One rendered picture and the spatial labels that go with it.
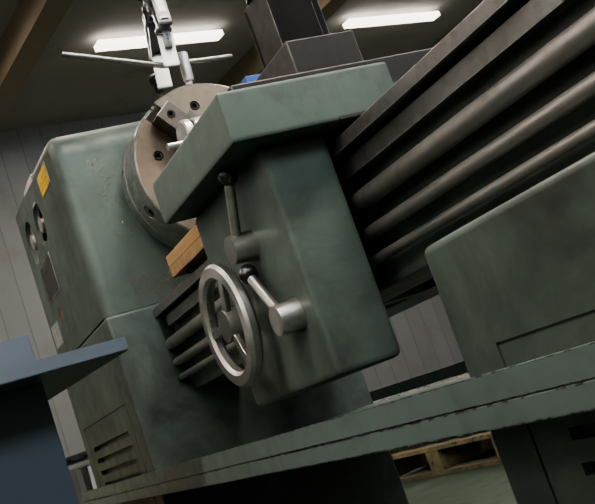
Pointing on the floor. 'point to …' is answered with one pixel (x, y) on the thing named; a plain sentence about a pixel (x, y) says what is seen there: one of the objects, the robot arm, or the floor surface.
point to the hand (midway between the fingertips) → (166, 67)
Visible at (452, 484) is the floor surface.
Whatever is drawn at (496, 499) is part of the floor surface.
